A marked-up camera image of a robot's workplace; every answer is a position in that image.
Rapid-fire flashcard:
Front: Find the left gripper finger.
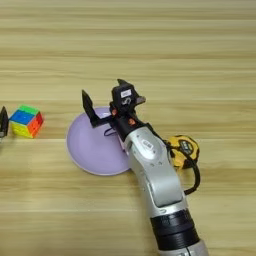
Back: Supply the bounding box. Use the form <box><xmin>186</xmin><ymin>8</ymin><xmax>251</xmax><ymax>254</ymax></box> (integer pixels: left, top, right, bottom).
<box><xmin>0</xmin><ymin>106</ymin><xmax>10</xmax><ymax>139</ymax></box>

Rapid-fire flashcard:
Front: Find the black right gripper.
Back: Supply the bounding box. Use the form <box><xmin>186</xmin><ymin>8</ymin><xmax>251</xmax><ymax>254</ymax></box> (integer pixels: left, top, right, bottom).
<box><xmin>81</xmin><ymin>79</ymin><xmax>147</xmax><ymax>128</ymax></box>

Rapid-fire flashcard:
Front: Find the colourful puzzle cube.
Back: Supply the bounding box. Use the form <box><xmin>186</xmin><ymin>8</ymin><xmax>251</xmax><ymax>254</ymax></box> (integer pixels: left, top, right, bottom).
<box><xmin>8</xmin><ymin>104</ymin><xmax>45</xmax><ymax>139</ymax></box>

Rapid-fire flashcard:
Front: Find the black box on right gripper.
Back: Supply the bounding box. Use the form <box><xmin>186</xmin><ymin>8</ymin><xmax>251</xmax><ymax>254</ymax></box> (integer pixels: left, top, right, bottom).
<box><xmin>110</xmin><ymin>83</ymin><xmax>138</xmax><ymax>108</ymax></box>

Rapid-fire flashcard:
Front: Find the purple round plate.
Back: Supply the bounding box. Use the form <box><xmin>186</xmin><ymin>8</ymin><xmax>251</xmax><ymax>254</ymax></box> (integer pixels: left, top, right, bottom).
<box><xmin>65</xmin><ymin>106</ymin><xmax>134</xmax><ymax>177</ymax></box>

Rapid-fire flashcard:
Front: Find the yellow black tape measure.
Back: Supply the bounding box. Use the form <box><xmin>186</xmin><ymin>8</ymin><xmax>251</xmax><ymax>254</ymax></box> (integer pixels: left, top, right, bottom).
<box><xmin>165</xmin><ymin>134</ymin><xmax>200</xmax><ymax>171</ymax></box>

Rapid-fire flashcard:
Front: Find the black wrist strap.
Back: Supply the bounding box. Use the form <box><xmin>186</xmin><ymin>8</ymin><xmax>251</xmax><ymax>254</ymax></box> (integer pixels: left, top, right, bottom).
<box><xmin>103</xmin><ymin>127</ymin><xmax>118</xmax><ymax>137</ymax></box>

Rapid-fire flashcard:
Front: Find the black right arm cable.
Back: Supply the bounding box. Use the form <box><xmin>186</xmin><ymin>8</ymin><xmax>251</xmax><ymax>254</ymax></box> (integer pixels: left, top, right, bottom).
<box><xmin>144</xmin><ymin>123</ymin><xmax>202</xmax><ymax>196</ymax></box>

